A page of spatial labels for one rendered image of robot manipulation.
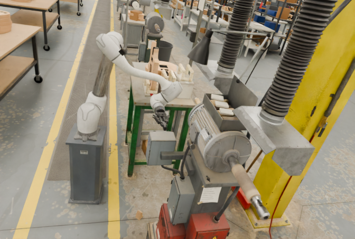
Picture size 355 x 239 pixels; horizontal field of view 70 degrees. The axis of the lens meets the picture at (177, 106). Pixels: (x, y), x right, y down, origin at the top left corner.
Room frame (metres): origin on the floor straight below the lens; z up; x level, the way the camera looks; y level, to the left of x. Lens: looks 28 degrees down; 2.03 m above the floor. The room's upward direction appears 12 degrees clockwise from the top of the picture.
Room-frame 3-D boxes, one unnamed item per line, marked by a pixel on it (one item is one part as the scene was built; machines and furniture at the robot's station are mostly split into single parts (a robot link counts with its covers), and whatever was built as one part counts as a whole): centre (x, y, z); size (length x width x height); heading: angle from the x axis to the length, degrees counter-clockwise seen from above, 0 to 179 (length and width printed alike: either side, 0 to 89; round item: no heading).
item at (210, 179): (1.15, -0.27, 1.11); 0.36 x 0.24 x 0.04; 18
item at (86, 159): (1.67, 0.69, 0.35); 0.28 x 0.28 x 0.70; 11
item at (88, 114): (1.68, 0.69, 0.87); 0.18 x 0.16 x 0.22; 5
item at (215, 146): (1.21, -0.25, 1.25); 0.41 x 0.27 x 0.26; 18
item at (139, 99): (2.33, 0.20, 0.55); 0.62 x 0.58 x 0.76; 18
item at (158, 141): (1.22, 0.01, 0.99); 0.24 x 0.21 x 0.26; 18
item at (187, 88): (2.34, 0.00, 1.02); 0.27 x 0.15 x 0.17; 18
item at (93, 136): (1.65, 0.69, 0.73); 0.22 x 0.18 x 0.06; 11
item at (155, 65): (2.25, 0.30, 1.17); 0.35 x 0.04 x 0.40; 17
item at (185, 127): (2.15, -0.12, 0.45); 0.05 x 0.05 x 0.90; 18
